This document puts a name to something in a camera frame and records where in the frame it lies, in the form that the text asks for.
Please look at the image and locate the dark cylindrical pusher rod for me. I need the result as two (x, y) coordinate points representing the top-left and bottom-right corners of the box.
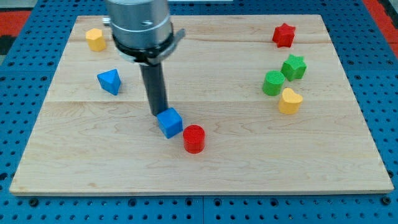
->
(140, 63), (169, 116)

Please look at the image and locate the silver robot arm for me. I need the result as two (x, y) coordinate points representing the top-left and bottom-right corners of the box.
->
(104, 0), (186, 116)

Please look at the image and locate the blue triangle block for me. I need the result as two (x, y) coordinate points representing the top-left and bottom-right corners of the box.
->
(97, 69), (121, 95)

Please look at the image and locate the blue cube block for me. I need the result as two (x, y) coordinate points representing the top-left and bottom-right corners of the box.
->
(156, 108), (183, 139)

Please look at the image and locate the yellow hexagon block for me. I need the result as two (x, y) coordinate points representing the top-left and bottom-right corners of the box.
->
(85, 28), (106, 52)

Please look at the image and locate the red cylinder block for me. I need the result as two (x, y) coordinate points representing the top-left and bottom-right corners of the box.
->
(183, 124), (206, 154)

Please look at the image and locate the light wooden board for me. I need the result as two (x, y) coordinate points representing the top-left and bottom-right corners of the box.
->
(9, 14), (394, 196)

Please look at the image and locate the green cylinder block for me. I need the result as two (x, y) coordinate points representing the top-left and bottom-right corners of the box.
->
(262, 70), (285, 96)

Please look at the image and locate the red star block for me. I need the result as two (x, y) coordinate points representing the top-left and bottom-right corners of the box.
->
(272, 23), (296, 48)

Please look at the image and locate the yellow heart block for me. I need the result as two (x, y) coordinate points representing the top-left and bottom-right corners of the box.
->
(278, 88), (303, 114)

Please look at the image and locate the green star block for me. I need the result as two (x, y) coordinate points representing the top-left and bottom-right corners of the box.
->
(280, 54), (307, 82)

